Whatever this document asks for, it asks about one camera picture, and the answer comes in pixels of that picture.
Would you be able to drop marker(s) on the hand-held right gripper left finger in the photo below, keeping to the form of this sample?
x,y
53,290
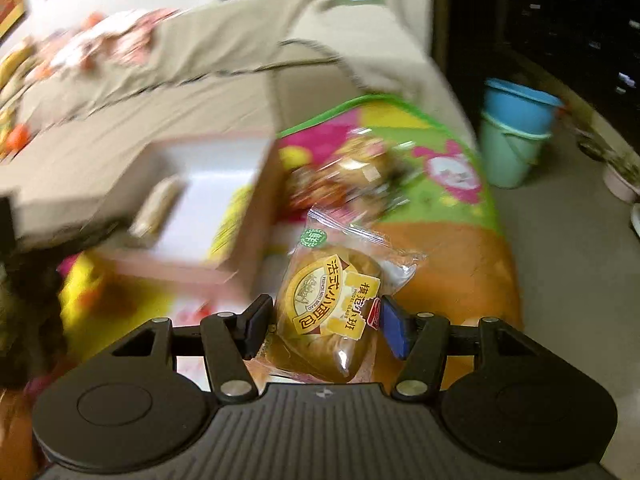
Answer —
x,y
257,325

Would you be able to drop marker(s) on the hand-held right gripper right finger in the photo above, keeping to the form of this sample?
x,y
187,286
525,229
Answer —
x,y
396,327

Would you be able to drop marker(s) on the yellow label bread packet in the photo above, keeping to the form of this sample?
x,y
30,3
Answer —
x,y
330,300

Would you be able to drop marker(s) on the pink cardboard box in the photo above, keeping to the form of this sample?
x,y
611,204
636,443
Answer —
x,y
215,170

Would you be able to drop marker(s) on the colourful cartoon mat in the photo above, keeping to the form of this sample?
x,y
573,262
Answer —
x,y
450,240

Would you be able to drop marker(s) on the beige snack packet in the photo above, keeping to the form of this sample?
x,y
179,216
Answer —
x,y
157,207

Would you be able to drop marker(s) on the pile of snack packets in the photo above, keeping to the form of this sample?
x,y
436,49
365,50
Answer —
x,y
350,170

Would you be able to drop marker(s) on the green plastic bucket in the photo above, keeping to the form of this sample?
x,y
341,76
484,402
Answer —
x,y
507,160

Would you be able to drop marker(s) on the blue plastic bucket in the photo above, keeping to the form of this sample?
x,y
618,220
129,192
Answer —
x,y
520,107

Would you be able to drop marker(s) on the beige cushion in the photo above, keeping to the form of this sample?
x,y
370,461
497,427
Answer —
x,y
350,75

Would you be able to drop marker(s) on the pink flower pot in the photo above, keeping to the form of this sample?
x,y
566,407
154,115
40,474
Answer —
x,y
622,185

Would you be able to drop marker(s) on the orange round object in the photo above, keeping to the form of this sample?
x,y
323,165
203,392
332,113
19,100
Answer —
x,y
17,137

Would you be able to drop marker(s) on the floral cloth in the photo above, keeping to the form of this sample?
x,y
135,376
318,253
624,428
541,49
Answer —
x,y
105,40

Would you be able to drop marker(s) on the framed wall picture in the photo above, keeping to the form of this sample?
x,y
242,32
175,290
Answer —
x,y
10,2

